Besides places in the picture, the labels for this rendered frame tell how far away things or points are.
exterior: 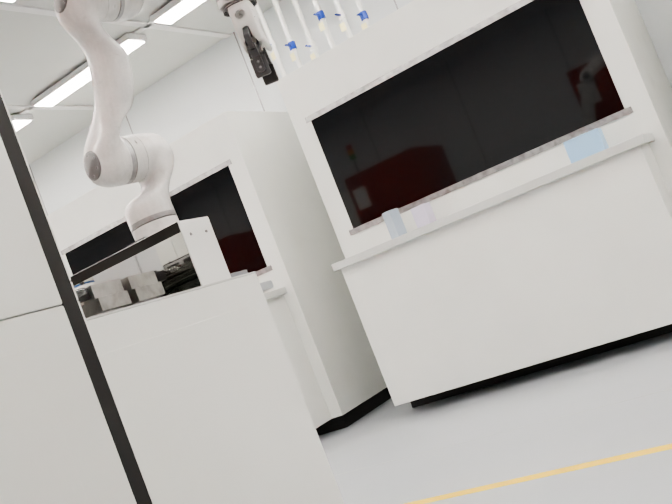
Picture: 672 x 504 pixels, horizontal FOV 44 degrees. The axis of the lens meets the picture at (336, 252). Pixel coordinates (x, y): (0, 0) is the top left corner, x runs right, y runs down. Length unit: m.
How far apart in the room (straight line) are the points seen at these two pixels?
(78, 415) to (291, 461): 0.65
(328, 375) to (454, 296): 1.08
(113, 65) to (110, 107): 0.10
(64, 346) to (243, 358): 0.58
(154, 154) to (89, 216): 3.75
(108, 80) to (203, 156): 3.10
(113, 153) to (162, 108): 4.50
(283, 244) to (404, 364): 1.11
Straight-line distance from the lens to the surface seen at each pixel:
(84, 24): 2.12
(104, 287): 1.71
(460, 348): 4.28
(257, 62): 1.75
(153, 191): 2.12
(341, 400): 5.00
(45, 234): 1.06
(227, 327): 1.54
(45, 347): 1.01
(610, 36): 4.18
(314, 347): 4.94
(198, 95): 6.37
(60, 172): 7.40
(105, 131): 2.12
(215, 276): 1.66
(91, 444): 1.01
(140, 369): 1.36
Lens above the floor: 0.71
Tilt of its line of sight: 3 degrees up
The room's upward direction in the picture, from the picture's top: 21 degrees counter-clockwise
